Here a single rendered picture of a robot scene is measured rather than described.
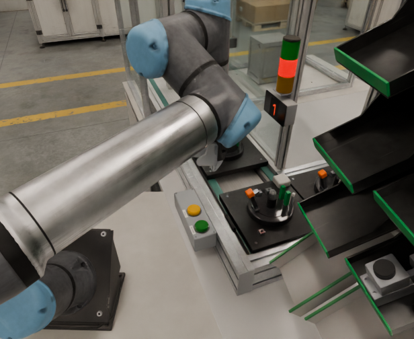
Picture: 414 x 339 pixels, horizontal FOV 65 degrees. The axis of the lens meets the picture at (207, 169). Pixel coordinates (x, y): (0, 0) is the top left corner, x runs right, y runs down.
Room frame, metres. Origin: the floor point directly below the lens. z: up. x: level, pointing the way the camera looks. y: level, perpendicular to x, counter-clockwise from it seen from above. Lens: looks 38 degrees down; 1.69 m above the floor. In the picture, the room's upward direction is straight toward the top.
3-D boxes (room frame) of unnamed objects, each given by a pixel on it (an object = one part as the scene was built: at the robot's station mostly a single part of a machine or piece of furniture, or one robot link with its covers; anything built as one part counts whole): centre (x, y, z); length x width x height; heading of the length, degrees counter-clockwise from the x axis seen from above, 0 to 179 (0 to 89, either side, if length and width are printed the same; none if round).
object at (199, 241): (0.71, 0.04, 0.93); 0.21 x 0.07 x 0.06; 21
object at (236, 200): (0.71, -0.19, 1.01); 0.24 x 0.24 x 0.13; 21
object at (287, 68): (0.93, -0.23, 1.33); 0.05 x 0.05 x 0.05
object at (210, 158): (0.57, 0.00, 1.27); 0.06 x 0.03 x 0.09; 111
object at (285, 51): (0.93, -0.23, 1.38); 0.05 x 0.05 x 0.05
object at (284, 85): (0.93, -0.23, 1.28); 0.05 x 0.05 x 0.05
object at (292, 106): (0.93, -0.23, 1.29); 0.12 x 0.05 x 0.25; 21
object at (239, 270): (0.91, 0.05, 0.91); 0.89 x 0.06 x 0.11; 21
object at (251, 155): (1.03, -0.07, 0.96); 0.24 x 0.24 x 0.02; 21
